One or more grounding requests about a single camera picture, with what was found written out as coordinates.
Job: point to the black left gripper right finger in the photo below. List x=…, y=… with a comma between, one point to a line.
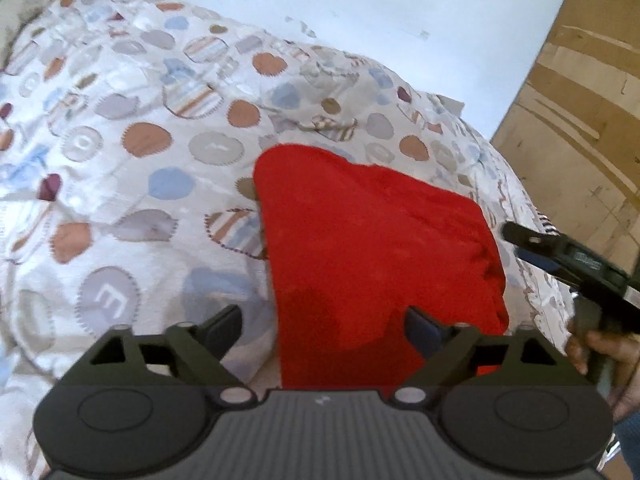
x=462, y=356

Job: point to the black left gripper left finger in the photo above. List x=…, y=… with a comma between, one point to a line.
x=184, y=355

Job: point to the red knit sweater dress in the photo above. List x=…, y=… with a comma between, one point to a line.
x=351, y=248

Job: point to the blue knit sleeve forearm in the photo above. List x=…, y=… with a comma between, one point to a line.
x=628, y=434

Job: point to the person right hand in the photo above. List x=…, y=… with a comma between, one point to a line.
x=620, y=372

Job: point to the black white striped cloth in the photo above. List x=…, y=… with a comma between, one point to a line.
x=544, y=224

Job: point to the brown plywood wardrobe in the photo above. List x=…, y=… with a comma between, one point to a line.
x=572, y=133

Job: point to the patterned circle print quilt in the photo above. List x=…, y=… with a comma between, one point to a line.
x=129, y=134

